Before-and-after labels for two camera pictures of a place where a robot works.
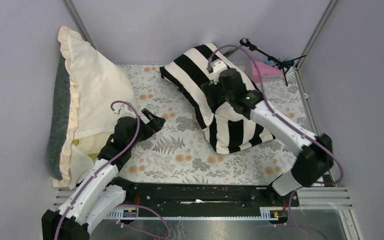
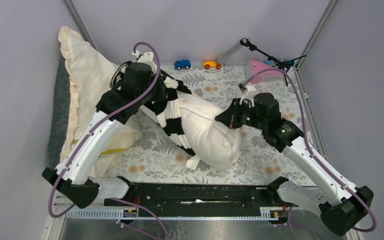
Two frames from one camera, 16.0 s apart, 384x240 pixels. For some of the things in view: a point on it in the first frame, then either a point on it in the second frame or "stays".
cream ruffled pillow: [97, 94] stays
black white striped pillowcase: [228, 131] -> [168, 111]
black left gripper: [155, 124] -> [161, 93]
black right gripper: [210, 88] -> [229, 119]
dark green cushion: [59, 117] stays
